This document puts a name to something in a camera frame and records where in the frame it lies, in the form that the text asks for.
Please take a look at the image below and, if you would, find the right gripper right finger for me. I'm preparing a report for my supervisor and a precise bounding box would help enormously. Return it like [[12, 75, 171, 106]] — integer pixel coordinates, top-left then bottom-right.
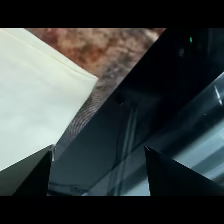
[[144, 145, 224, 197]]

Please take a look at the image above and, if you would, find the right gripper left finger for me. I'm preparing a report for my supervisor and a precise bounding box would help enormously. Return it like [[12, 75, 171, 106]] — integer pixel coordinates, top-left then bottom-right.
[[0, 144, 55, 197]]

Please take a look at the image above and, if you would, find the cream garment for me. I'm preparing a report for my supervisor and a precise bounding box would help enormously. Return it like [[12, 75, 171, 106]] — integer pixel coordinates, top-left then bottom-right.
[[0, 28, 100, 173]]

